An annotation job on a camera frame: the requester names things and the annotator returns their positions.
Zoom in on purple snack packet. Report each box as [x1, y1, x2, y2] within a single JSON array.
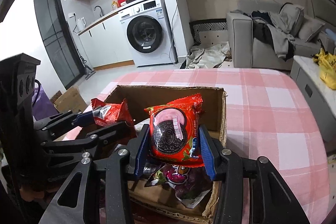
[[146, 162, 213, 209]]

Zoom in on light beige cushion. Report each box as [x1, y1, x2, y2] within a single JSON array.
[[298, 15, 326, 43]]

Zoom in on grey sofa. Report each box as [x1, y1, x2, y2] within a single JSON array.
[[226, 0, 336, 69]]

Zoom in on red snack packet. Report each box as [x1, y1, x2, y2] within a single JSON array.
[[91, 98, 132, 128]]

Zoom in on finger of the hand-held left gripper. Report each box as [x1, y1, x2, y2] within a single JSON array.
[[42, 120, 137, 156], [42, 110, 96, 135]]

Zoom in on small floor cardboard box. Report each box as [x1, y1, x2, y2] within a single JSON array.
[[50, 85, 88, 114]]

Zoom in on black clothing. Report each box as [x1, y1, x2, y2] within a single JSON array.
[[251, 11, 279, 56]]

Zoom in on white washing machine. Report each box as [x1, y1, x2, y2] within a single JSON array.
[[118, 0, 177, 67]]

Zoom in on grey clothing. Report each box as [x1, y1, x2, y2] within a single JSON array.
[[268, 13, 296, 58]]

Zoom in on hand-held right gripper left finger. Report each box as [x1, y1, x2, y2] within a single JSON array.
[[39, 124, 151, 224]]

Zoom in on person's left hand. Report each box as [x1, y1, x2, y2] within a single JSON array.
[[20, 182, 46, 202]]

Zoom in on black patterned panel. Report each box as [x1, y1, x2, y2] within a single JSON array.
[[189, 19, 227, 45]]

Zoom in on red cookie packet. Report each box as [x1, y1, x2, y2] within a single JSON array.
[[144, 93, 208, 168]]

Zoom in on purple bag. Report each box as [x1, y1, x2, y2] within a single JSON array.
[[32, 80, 58, 121]]

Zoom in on yellow plastic bag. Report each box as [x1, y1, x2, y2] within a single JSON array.
[[312, 48, 336, 90]]

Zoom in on white coffee table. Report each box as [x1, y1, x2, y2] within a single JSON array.
[[290, 55, 336, 143]]

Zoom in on grey cushion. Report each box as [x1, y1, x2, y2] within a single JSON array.
[[279, 3, 305, 37]]

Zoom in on beige floor cloth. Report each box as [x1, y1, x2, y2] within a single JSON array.
[[181, 40, 233, 69]]

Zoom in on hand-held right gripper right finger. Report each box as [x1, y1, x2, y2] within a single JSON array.
[[198, 125, 311, 224]]

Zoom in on white base cabinets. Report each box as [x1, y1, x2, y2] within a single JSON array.
[[78, 14, 135, 71]]

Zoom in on brown cardboard box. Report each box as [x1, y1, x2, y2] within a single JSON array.
[[104, 85, 227, 223]]

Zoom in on blue pillow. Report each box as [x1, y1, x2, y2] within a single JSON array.
[[324, 28, 336, 42]]

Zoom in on white electric kettle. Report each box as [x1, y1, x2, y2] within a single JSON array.
[[76, 17, 87, 31]]

